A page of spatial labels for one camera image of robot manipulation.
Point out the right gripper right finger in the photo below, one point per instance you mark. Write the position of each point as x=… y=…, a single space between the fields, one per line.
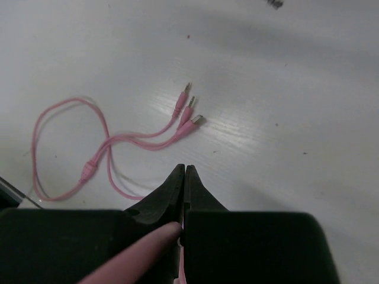
x=223 y=246

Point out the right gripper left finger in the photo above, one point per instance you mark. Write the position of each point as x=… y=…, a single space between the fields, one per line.
x=63 y=246

